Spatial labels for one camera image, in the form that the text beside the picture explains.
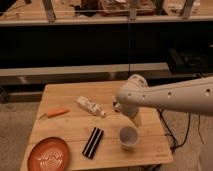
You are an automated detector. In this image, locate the yellowish pusher tip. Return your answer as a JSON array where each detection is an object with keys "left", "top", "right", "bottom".
[{"left": 131, "top": 113, "right": 141, "bottom": 127}]

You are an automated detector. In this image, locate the white paper cup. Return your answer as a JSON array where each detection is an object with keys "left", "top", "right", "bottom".
[{"left": 118, "top": 126, "right": 138, "bottom": 150}]

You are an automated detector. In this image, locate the black striped eraser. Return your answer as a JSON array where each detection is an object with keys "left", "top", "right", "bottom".
[{"left": 82, "top": 127, "right": 104, "bottom": 159}]

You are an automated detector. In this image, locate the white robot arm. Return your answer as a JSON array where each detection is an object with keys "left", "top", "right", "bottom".
[{"left": 115, "top": 74, "right": 213, "bottom": 127}]

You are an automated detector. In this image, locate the white tube bottle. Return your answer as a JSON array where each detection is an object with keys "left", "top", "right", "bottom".
[{"left": 76, "top": 96, "right": 106, "bottom": 117}]

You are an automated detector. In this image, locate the orange carrot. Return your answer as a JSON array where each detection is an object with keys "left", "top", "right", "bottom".
[{"left": 39, "top": 108, "right": 69, "bottom": 119}]

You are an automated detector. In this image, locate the orange ridged plate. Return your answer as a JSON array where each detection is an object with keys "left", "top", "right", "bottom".
[{"left": 27, "top": 137, "right": 70, "bottom": 171}]

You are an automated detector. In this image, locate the vertical black cable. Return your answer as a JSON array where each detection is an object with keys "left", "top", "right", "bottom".
[{"left": 127, "top": 19, "right": 132, "bottom": 80}]

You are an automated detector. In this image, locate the black power cable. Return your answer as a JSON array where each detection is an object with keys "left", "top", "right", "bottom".
[{"left": 156, "top": 108, "right": 204, "bottom": 151}]

